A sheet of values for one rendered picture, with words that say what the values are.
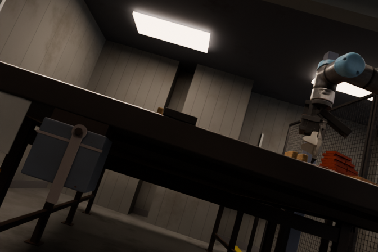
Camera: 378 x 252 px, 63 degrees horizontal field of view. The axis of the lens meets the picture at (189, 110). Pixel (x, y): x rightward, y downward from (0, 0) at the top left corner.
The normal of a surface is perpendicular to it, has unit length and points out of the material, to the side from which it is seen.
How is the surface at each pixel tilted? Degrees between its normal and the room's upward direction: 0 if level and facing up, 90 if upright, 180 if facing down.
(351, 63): 90
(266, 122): 90
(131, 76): 90
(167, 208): 90
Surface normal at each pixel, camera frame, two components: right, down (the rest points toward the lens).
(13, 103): 0.11, -0.20
